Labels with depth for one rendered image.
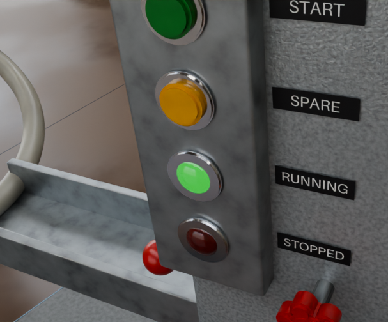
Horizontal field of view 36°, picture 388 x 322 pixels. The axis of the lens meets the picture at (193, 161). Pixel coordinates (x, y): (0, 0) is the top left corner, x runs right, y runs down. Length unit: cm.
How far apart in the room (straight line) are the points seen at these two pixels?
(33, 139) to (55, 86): 273
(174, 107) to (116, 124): 273
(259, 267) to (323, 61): 14
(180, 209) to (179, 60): 11
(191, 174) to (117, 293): 29
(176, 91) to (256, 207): 8
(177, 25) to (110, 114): 285
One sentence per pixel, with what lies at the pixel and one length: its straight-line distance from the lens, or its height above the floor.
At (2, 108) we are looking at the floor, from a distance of 346.
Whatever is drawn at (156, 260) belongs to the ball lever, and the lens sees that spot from 50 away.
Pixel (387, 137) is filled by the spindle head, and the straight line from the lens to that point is 31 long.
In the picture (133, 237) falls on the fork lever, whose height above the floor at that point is 107.
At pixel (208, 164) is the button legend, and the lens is 34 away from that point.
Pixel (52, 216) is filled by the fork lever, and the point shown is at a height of 108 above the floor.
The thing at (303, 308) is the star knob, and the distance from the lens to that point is 36.
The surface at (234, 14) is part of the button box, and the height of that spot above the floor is 142.
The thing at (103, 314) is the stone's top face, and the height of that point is 82.
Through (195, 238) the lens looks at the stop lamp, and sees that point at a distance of 38.
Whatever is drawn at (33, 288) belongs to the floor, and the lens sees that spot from 226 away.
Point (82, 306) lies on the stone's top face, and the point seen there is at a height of 82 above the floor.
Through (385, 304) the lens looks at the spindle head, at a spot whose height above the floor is 124.
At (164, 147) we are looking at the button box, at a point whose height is 134.
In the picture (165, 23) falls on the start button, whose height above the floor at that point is 142.
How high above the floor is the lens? 153
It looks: 35 degrees down
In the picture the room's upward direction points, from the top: 7 degrees counter-clockwise
